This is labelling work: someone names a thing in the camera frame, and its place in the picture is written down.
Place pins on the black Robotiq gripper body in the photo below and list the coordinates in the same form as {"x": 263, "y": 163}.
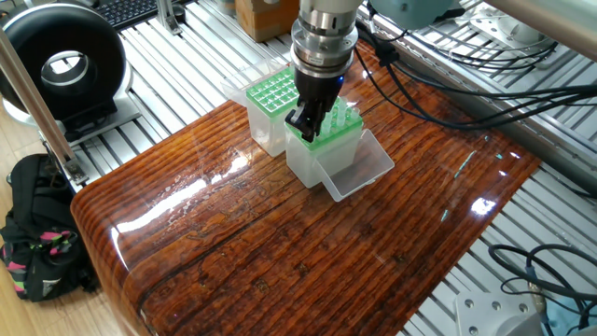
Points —
{"x": 325, "y": 82}

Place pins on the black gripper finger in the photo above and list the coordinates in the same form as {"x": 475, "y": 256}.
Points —
{"x": 297, "y": 119}
{"x": 323, "y": 114}

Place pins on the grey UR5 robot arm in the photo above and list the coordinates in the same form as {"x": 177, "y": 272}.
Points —
{"x": 325, "y": 33}

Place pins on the green rack clear tip box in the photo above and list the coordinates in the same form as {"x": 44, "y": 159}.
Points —
{"x": 308, "y": 168}
{"x": 266, "y": 131}

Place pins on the brown cardboard box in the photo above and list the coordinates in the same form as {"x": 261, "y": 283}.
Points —
{"x": 261, "y": 14}

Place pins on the glossy wooden table board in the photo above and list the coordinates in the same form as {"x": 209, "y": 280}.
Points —
{"x": 280, "y": 243}

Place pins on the perforated silver metal plate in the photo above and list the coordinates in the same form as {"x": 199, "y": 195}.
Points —
{"x": 513, "y": 23}

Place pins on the black keyboard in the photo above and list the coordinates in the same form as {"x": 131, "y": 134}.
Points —
{"x": 126, "y": 9}

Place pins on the black backpack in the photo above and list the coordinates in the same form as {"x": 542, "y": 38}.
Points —
{"x": 37, "y": 233}

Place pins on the short aluminium post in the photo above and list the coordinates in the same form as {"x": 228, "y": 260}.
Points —
{"x": 171, "y": 14}

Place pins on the beige frame beam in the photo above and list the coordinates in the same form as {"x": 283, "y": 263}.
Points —
{"x": 569, "y": 19}

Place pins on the aluminium frame post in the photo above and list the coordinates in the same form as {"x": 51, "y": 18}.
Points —
{"x": 42, "y": 121}

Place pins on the silver robot mount plate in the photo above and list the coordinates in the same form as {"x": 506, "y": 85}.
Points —
{"x": 490, "y": 313}

